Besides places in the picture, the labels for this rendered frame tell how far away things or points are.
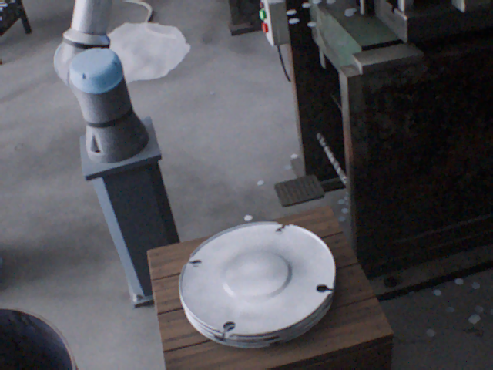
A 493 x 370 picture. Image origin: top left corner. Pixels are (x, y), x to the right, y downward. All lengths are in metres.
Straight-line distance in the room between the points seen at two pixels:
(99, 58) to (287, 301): 0.67
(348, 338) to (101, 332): 0.80
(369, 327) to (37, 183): 1.53
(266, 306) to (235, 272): 0.10
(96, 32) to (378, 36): 0.64
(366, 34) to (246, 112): 1.10
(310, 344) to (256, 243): 0.25
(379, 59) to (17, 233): 1.35
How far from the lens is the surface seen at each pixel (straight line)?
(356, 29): 1.42
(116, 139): 1.44
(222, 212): 1.95
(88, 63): 1.42
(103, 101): 1.40
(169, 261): 1.31
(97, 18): 1.50
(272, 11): 1.69
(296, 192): 1.72
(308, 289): 1.15
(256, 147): 2.21
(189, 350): 1.14
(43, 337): 1.16
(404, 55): 1.31
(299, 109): 1.85
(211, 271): 1.21
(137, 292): 1.73
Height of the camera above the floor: 1.22
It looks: 37 degrees down
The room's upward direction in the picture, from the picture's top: 10 degrees counter-clockwise
